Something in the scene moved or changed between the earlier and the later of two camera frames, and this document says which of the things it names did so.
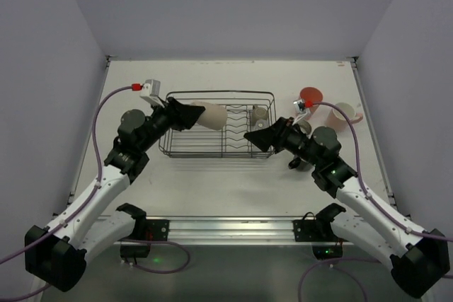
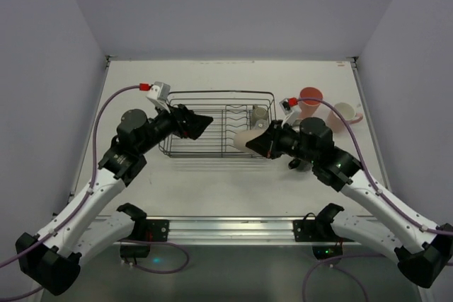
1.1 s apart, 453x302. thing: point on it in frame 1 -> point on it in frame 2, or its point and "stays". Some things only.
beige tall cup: (214, 117) -> (242, 136)
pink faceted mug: (335, 121) stays
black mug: (299, 164) stays
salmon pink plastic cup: (311, 93) stays
